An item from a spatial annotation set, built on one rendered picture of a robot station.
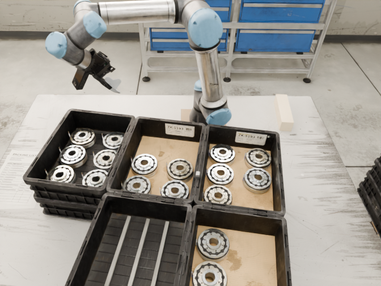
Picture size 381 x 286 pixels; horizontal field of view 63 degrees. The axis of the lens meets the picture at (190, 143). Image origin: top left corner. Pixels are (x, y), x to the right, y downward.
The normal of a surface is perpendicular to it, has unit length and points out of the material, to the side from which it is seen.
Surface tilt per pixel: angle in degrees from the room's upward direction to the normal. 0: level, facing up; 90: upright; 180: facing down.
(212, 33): 82
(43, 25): 90
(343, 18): 90
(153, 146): 0
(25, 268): 0
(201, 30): 82
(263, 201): 0
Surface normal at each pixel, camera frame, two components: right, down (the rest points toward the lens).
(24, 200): 0.02, -0.71
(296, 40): 0.02, 0.71
